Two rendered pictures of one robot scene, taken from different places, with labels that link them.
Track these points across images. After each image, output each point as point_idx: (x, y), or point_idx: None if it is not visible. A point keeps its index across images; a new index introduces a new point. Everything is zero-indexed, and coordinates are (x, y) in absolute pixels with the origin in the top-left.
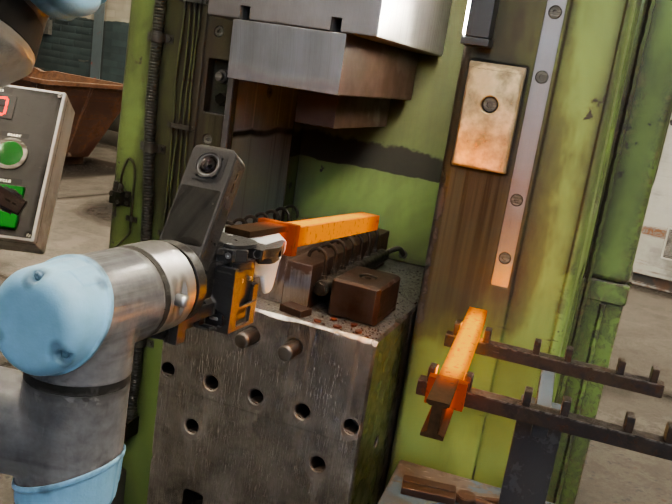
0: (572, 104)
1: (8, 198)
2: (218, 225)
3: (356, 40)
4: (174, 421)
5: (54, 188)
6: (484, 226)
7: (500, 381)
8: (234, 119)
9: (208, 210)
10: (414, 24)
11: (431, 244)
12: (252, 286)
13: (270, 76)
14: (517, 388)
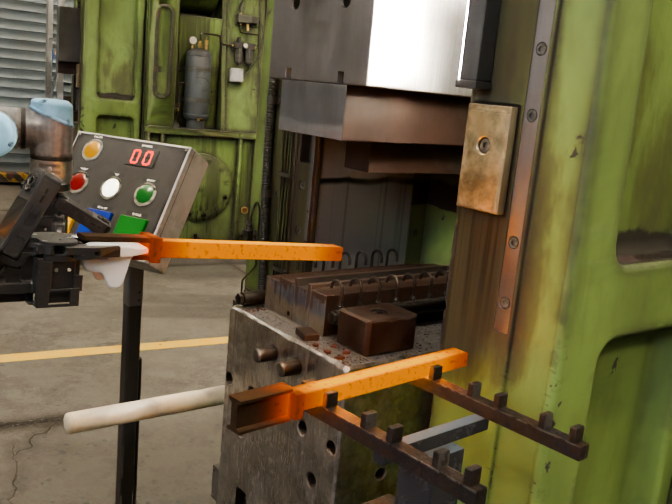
0: (560, 142)
1: (93, 223)
2: (25, 225)
3: (367, 90)
4: None
5: (176, 222)
6: (487, 269)
7: (504, 434)
8: (320, 167)
9: (18, 213)
10: (446, 72)
11: (447, 285)
12: (74, 276)
13: (302, 126)
14: (519, 444)
